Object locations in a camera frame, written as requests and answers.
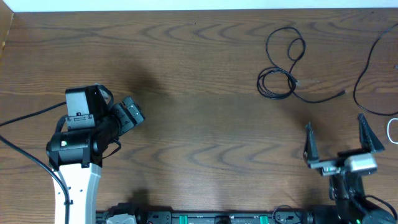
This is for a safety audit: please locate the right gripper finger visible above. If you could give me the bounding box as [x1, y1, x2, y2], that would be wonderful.
[303, 123, 319, 164]
[358, 113, 385, 153]

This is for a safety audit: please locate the white usb cable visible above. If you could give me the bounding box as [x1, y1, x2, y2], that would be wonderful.
[387, 117, 398, 144]

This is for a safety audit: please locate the black usb cable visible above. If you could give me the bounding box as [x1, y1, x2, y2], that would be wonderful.
[353, 23, 398, 117]
[256, 26, 347, 105]

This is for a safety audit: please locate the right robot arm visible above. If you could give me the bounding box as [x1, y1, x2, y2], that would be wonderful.
[302, 114, 397, 224]

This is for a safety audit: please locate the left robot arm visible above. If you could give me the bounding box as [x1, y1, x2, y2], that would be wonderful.
[46, 85, 145, 223]

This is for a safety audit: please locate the wooden board at left edge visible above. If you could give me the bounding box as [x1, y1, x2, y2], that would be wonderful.
[0, 0, 14, 54]

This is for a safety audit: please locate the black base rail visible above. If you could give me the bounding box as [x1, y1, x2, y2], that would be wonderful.
[95, 203, 315, 224]

